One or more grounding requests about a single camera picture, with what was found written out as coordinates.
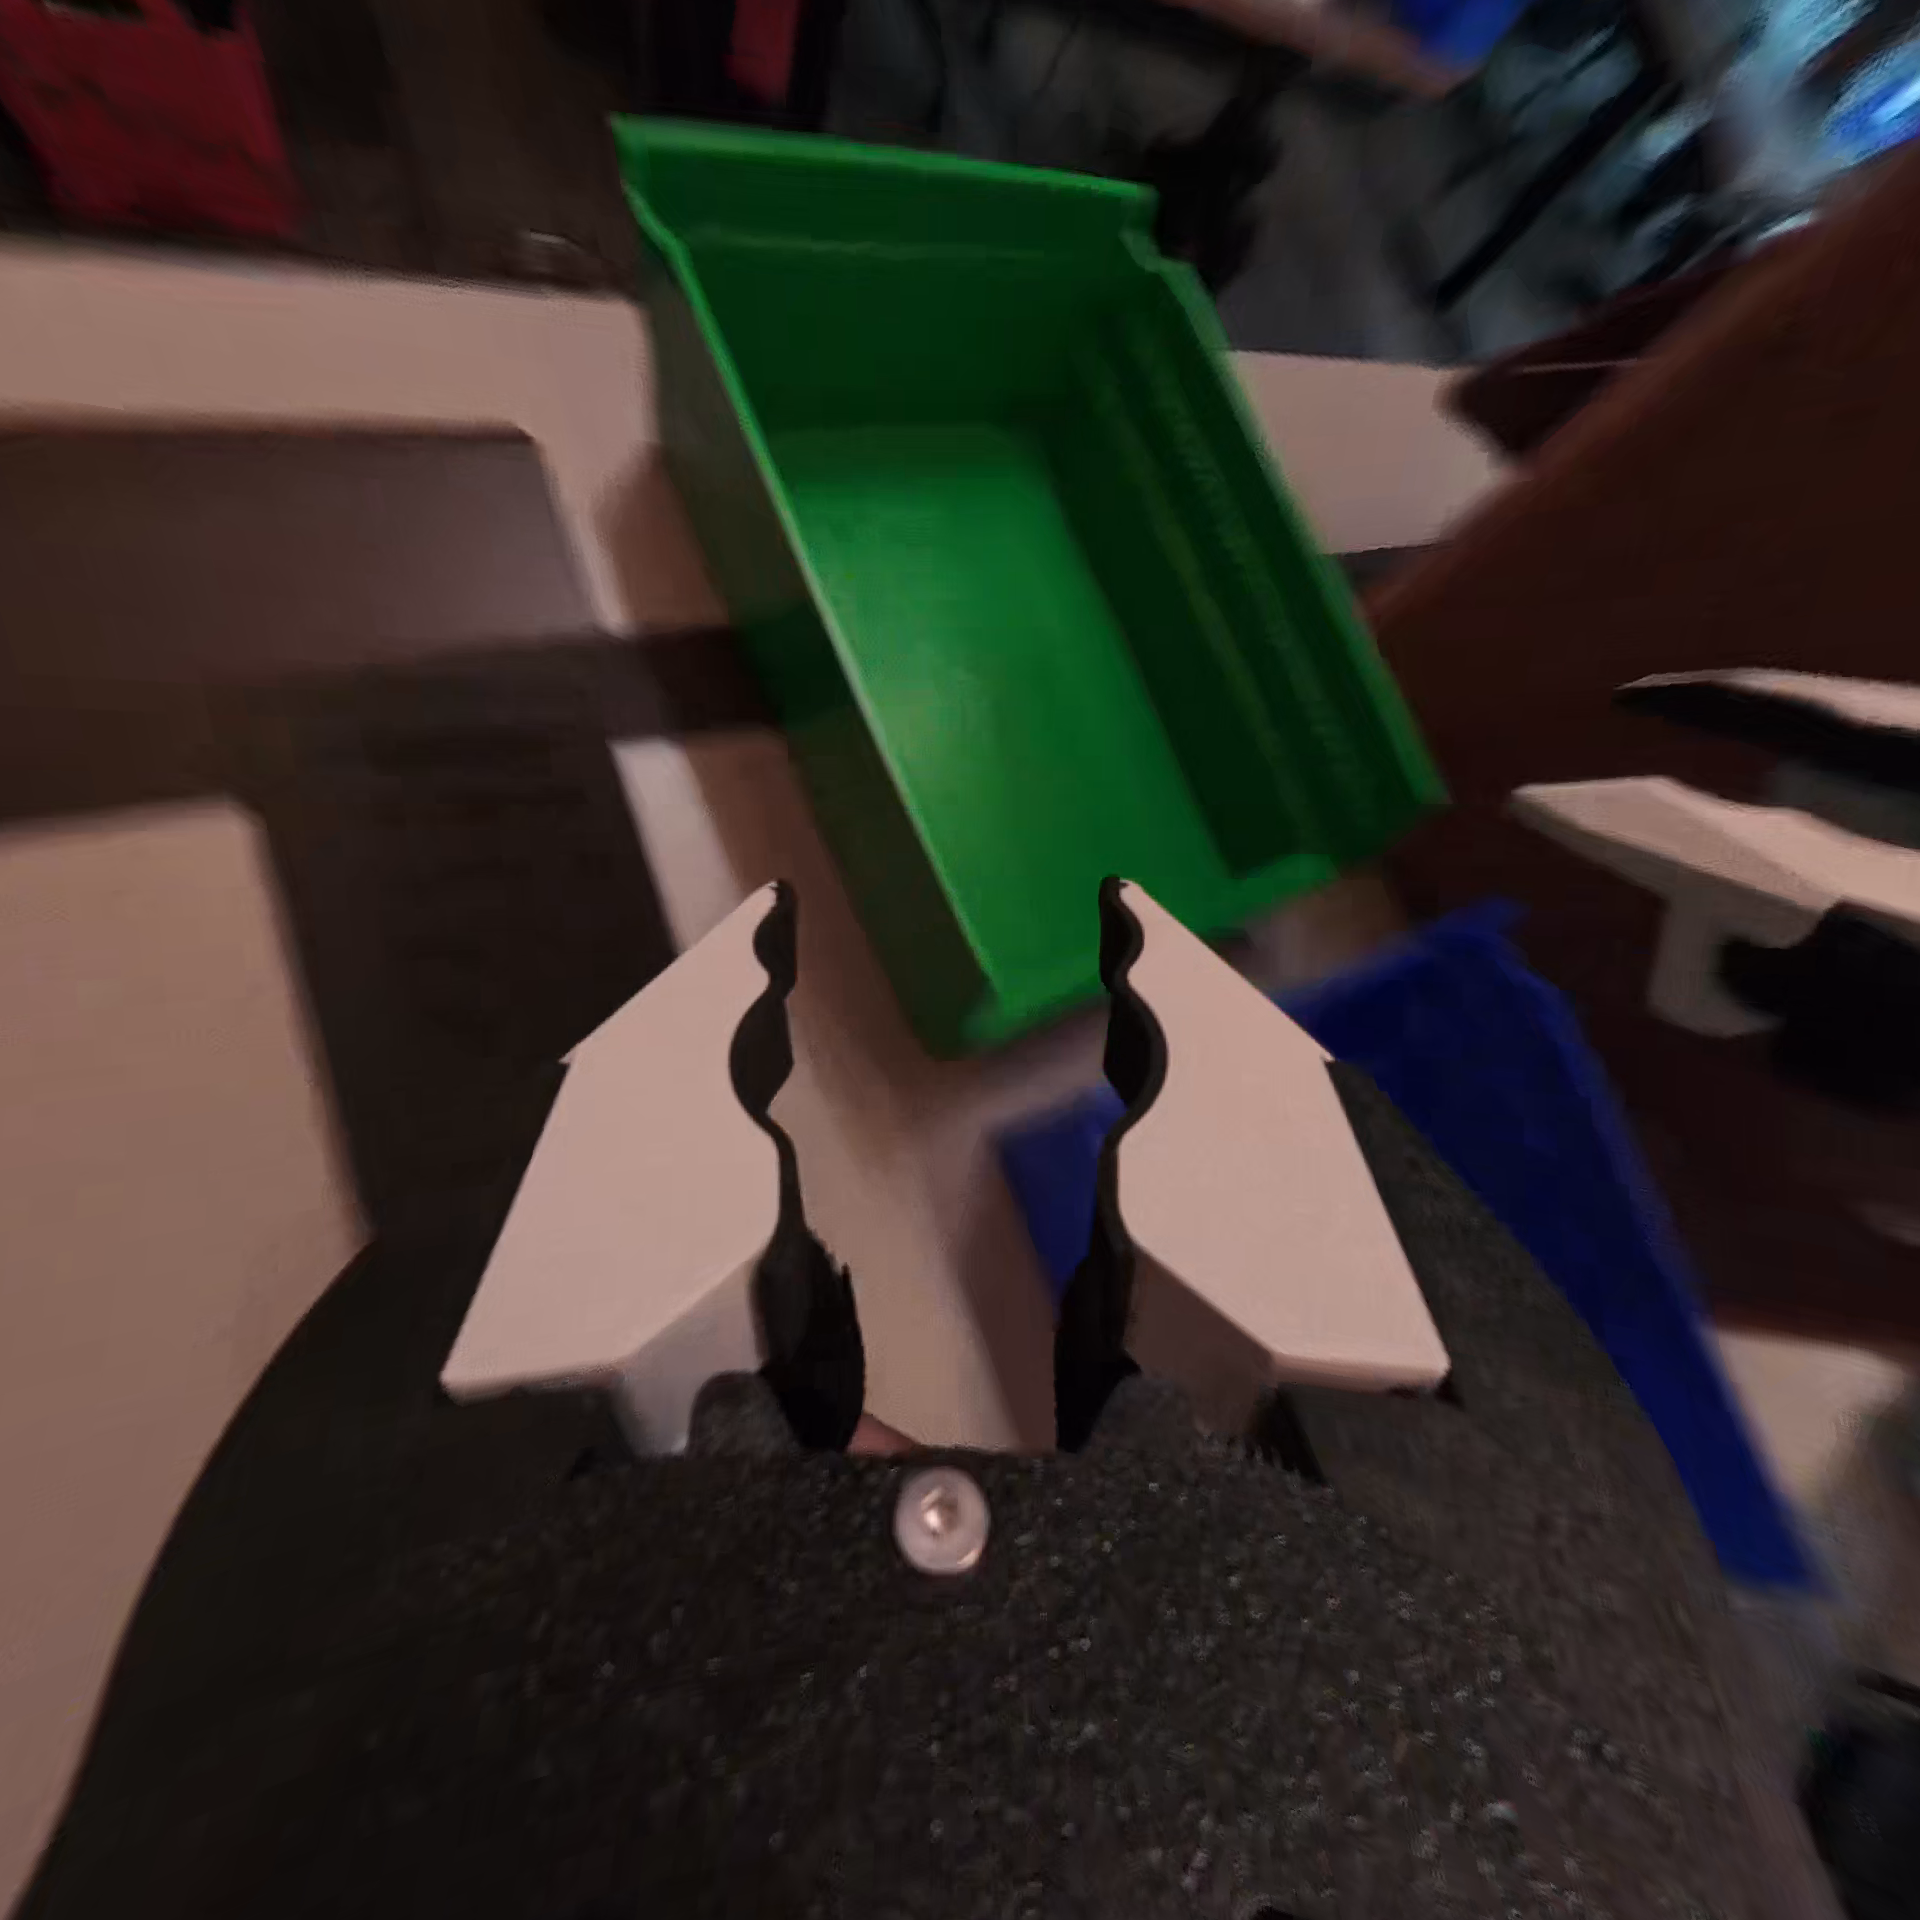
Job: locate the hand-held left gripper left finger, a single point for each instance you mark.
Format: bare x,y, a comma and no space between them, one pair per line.
630,1201

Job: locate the red cloth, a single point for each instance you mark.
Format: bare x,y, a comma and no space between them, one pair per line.
136,120

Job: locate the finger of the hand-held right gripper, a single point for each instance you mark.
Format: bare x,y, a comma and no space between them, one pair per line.
1801,703
1695,848

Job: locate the white desk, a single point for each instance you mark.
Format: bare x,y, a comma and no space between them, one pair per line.
150,1050

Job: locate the blue plastic bin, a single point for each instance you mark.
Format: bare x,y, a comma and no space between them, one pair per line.
1501,1081

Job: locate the brown divider panel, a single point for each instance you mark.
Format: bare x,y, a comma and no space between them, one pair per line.
1650,495

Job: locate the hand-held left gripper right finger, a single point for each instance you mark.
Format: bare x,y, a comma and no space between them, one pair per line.
1260,1201

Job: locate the green plastic bin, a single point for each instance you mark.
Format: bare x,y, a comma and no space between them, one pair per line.
975,630

